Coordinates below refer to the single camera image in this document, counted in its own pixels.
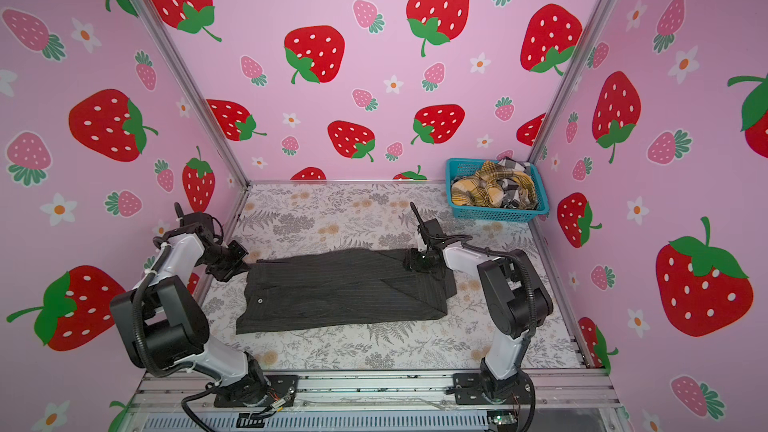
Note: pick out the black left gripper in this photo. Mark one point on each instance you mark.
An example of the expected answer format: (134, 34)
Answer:
(239, 267)

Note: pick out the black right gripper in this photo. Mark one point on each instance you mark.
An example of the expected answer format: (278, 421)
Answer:
(411, 260)

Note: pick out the dark grey pinstriped shirt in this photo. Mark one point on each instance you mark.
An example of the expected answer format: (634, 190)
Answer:
(341, 287)

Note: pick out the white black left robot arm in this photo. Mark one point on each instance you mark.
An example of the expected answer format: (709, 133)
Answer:
(163, 328)

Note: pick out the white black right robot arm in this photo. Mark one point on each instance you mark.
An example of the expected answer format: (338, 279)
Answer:
(517, 302)

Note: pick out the yellow plaid shirt in basket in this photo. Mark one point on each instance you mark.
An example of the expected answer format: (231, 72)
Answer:
(479, 189)

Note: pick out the teal plastic basket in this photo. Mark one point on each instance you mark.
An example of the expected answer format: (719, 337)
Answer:
(456, 168)

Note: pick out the grey white shirt in basket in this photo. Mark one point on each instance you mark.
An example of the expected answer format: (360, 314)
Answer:
(517, 185)

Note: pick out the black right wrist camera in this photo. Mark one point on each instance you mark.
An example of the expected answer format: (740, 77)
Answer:
(431, 233)

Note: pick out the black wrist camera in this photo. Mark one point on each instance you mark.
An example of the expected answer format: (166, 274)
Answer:
(209, 224)
(431, 233)

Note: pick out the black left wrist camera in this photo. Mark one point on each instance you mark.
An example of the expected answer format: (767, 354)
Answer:
(209, 224)

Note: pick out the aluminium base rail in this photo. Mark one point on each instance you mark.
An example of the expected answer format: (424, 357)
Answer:
(390, 400)

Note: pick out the aluminium left corner post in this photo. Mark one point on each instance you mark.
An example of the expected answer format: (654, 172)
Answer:
(157, 30)

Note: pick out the aluminium corner post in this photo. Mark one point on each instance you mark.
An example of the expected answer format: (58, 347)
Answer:
(593, 28)
(157, 30)

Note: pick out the aluminium right corner post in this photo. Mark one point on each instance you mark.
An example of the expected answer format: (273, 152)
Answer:
(593, 28)

